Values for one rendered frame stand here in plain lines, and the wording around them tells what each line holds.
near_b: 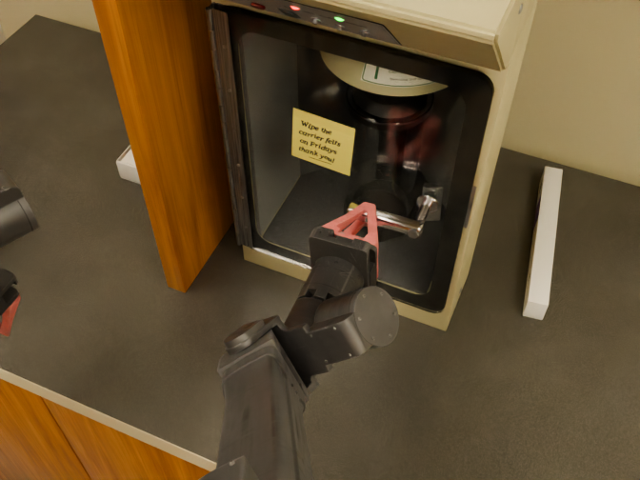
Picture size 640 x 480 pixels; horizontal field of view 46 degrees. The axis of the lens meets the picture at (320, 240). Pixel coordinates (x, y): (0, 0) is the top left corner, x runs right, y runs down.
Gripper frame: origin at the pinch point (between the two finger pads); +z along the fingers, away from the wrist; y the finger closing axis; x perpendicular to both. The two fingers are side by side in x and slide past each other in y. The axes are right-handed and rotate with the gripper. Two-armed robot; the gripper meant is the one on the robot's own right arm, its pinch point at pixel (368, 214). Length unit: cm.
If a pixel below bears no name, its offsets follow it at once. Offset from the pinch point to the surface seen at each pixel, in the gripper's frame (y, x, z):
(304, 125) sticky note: 7.0, 9.3, 4.6
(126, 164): -19, 46, 14
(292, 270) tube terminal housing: -23.4, 13.7, 5.6
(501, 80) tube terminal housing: 18.0, -11.7, 5.2
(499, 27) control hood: 30.5, -12.2, -4.9
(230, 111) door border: 6.1, 19.1, 4.9
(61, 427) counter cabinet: -47, 45, -21
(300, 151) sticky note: 2.6, 10.1, 4.6
